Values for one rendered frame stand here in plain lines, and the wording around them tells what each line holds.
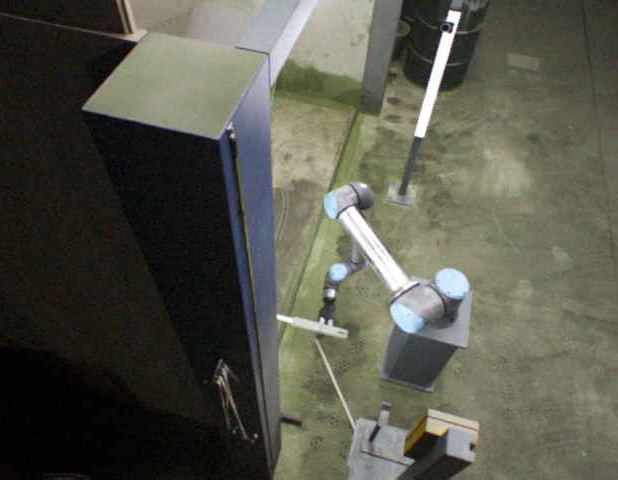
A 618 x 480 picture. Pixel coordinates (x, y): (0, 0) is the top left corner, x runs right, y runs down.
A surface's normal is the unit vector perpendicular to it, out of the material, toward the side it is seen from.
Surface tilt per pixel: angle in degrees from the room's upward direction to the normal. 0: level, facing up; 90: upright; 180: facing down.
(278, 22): 0
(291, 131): 0
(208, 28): 12
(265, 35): 0
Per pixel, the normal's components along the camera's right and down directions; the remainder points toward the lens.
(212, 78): 0.04, -0.59
